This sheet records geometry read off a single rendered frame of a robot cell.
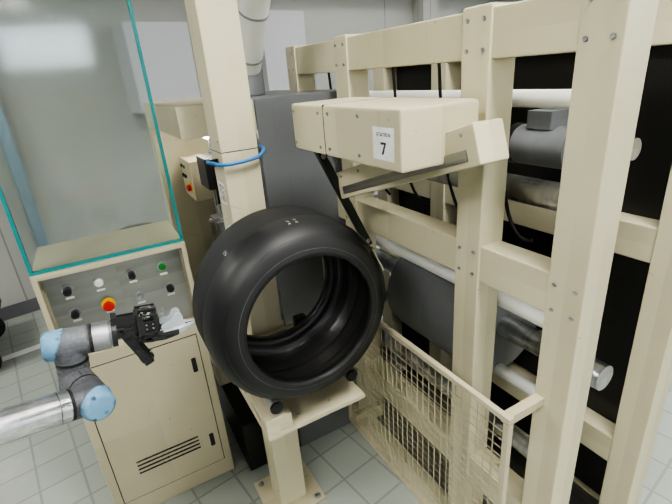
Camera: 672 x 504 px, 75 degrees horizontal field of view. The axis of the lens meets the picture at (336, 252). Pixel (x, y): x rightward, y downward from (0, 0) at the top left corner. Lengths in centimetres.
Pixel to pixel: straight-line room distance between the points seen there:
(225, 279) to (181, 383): 104
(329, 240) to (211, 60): 66
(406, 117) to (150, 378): 158
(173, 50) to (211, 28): 315
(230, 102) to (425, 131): 68
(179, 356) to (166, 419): 32
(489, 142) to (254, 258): 66
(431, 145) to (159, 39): 375
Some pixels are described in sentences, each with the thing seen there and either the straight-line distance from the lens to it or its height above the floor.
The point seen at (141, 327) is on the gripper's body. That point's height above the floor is 129.
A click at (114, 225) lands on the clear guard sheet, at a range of 189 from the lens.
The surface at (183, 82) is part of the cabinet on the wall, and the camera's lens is 466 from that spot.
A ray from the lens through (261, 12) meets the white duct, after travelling 196.
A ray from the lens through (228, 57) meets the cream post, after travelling 152.
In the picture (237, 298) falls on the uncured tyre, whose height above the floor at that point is 133.
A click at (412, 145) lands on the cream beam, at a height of 170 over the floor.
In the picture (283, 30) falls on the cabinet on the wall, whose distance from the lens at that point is 531.
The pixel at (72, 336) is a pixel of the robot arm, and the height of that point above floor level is 132.
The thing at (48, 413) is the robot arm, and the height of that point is 123.
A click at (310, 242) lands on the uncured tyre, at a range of 123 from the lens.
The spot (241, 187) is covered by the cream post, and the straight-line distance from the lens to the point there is 155.
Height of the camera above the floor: 187
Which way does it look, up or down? 22 degrees down
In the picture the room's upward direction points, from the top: 5 degrees counter-clockwise
